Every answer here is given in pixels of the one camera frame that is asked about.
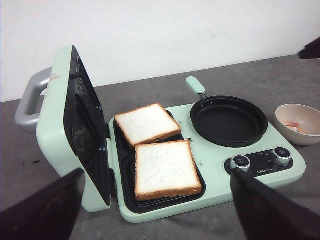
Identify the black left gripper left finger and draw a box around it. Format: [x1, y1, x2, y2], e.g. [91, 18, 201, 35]
[0, 168, 84, 240]

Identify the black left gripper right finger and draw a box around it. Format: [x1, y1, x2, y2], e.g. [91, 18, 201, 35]
[231, 169, 320, 240]

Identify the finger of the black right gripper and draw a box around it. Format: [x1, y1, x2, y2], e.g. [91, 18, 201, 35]
[298, 38, 320, 60]

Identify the cream ribbed bowl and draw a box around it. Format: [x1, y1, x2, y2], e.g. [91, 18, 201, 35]
[274, 104, 320, 146]

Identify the white bread slice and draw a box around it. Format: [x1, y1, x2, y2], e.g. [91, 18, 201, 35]
[134, 140, 203, 201]
[114, 102, 181, 148]

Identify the mint green sandwich maker lid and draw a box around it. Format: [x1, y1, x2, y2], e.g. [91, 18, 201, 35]
[15, 45, 112, 213]

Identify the orange cooked shrimp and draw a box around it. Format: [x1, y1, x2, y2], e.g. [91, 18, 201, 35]
[283, 121, 307, 134]

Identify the mint green breakfast maker base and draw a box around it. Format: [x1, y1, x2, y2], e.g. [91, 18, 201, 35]
[107, 104, 306, 223]

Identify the silver left control knob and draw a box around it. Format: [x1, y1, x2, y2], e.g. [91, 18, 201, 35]
[229, 154, 251, 173]

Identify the silver control knob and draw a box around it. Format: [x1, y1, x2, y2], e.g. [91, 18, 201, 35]
[271, 146, 292, 167]
[229, 154, 251, 173]

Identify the silver right control knob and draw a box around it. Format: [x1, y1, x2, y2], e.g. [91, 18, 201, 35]
[271, 146, 292, 167]

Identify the black round frying pan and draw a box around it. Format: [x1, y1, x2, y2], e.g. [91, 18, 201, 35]
[185, 76, 268, 148]

